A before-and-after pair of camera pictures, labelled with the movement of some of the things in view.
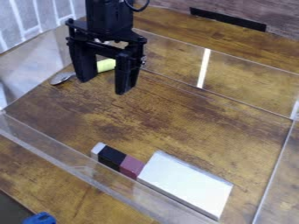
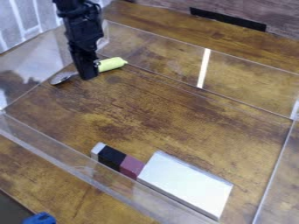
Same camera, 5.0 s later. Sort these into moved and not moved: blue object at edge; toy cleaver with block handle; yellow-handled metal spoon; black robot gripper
Moved: black robot gripper
Not moved: yellow-handled metal spoon; blue object at edge; toy cleaver with block handle
